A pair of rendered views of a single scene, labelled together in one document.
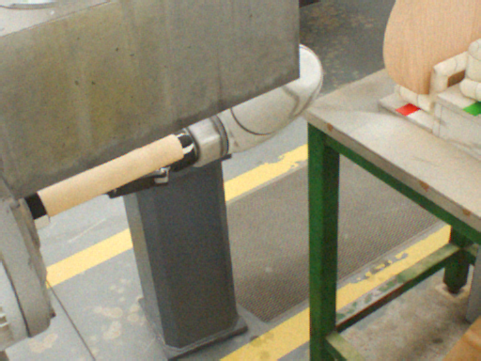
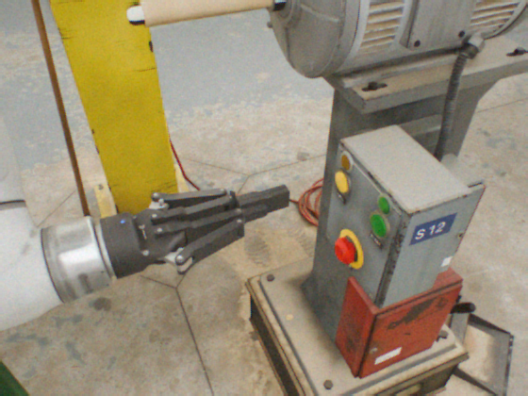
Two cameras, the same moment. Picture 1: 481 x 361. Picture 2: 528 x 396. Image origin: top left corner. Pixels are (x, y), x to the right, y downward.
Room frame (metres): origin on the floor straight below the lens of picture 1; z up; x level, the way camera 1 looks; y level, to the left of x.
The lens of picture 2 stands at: (1.28, 0.18, 1.49)
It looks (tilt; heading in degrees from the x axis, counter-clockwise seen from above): 44 degrees down; 183
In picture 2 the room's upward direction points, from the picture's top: straight up
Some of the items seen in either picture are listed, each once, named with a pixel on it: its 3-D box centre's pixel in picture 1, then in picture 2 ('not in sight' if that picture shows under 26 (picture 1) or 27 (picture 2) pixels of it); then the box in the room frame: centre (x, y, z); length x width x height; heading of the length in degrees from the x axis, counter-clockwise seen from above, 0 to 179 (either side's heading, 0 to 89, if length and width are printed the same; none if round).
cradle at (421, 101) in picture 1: (416, 97); not in sight; (1.14, -0.51, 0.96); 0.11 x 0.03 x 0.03; 26
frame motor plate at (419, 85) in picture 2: not in sight; (413, 52); (0.48, 0.42, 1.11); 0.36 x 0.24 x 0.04; 116
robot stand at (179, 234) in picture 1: (178, 237); not in sight; (1.50, 0.03, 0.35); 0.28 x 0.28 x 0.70; 18
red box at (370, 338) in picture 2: not in sight; (397, 310); (0.62, 0.49, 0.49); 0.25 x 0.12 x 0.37; 116
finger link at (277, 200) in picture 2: not in sight; (264, 204); (0.85, 0.17, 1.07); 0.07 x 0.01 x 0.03; 116
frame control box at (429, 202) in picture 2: not in sight; (410, 206); (0.76, 0.39, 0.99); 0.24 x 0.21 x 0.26; 116
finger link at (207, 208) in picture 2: not in sight; (195, 215); (0.88, 0.08, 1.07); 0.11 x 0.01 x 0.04; 117
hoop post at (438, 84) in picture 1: (437, 92); not in sight; (1.11, -0.54, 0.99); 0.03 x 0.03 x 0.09
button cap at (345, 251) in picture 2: not in sight; (350, 249); (0.84, 0.29, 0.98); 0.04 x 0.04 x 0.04; 26
